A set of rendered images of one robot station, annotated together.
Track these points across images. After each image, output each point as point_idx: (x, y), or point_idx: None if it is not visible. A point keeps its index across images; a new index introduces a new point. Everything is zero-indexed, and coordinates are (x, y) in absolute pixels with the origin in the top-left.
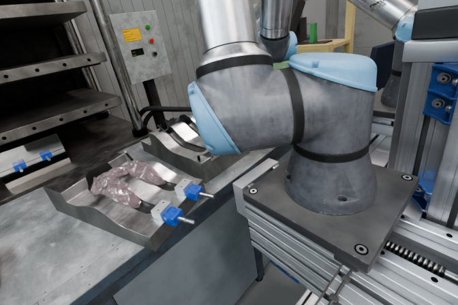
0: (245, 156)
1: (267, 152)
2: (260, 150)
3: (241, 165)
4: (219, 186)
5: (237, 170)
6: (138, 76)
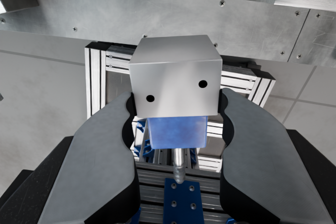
0: (258, 3)
1: (303, 59)
2: (316, 30)
3: (205, 22)
4: (83, 26)
5: (172, 29)
6: None
